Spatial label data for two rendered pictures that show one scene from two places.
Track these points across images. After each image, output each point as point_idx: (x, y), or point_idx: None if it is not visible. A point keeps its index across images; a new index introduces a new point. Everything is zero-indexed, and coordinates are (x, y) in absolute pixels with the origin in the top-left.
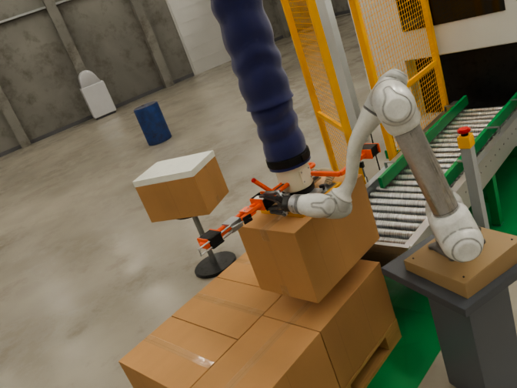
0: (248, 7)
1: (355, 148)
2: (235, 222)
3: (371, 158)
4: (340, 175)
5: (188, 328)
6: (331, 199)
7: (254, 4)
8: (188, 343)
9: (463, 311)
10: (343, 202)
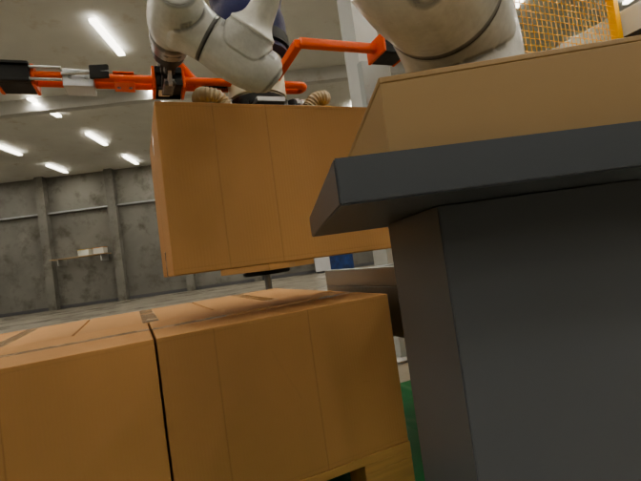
0: None
1: None
2: (74, 71)
3: (382, 49)
4: (299, 45)
5: (72, 325)
6: None
7: None
8: (36, 334)
9: (334, 174)
10: (237, 23)
